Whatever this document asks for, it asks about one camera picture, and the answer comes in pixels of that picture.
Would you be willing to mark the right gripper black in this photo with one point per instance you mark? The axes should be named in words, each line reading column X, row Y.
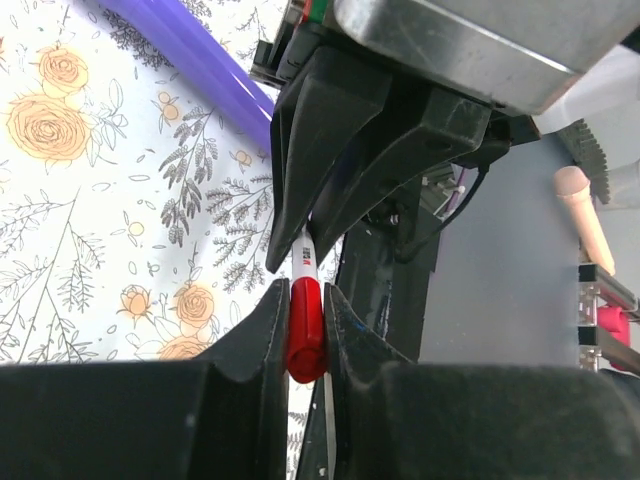
column 519, row 56

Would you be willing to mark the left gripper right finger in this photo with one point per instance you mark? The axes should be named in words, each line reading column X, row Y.
column 391, row 418

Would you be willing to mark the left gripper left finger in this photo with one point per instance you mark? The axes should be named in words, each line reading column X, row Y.
column 220, row 415

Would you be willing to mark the red white marker pen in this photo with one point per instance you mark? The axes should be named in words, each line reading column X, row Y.
column 306, row 349

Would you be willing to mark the purple toy microphone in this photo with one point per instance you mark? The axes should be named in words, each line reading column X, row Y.
column 189, row 47

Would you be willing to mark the floral table mat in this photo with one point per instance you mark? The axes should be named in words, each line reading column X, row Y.
column 134, row 218

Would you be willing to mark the beige wooden handle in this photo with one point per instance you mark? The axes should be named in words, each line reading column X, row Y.
column 572, row 187

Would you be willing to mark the aluminium frame rail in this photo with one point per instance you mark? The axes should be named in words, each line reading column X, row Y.
column 606, row 311

